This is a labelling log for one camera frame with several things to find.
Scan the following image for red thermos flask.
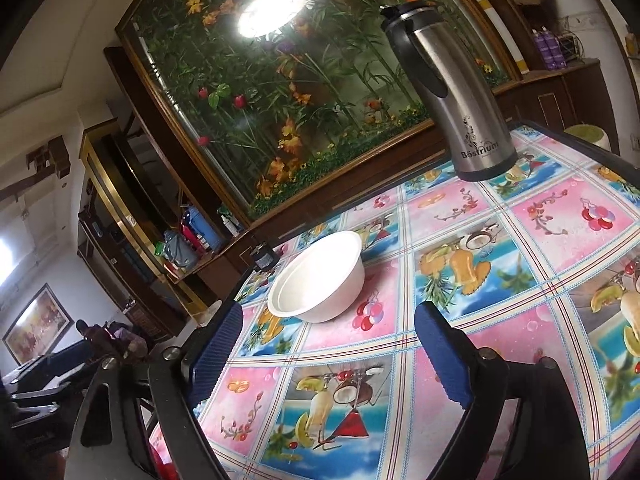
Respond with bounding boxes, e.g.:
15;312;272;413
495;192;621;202
180;222;206;257

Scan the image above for framed landscape painting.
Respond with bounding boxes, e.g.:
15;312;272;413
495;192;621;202
2;284;73;365

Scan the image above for artificial flower display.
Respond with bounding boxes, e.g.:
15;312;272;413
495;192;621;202
117;0;514;220

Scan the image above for colourful patterned tablecloth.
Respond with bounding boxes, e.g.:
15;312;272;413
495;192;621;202
150;123;640;480

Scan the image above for stainless steel thermos jug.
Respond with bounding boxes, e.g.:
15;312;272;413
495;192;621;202
380;0;518;182

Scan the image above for small black device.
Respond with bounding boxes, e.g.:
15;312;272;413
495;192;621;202
250;243;280;272

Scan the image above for red plate stack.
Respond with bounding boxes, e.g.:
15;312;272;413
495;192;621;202
150;441;180;480

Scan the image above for white bowl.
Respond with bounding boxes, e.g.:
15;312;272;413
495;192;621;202
267;231;364;324

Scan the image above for white spray bottle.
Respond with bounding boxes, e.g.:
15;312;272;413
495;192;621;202
221;214;239;237

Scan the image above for blue thermos flask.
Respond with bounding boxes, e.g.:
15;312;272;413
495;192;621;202
189;206;224;252

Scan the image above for purple bottles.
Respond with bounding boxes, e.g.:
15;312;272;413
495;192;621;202
533;27;566;70

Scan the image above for grey kettle jug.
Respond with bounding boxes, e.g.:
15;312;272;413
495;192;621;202
163;230;198;271

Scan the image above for person in dark red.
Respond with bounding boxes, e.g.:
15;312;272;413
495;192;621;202
75;320;149;361

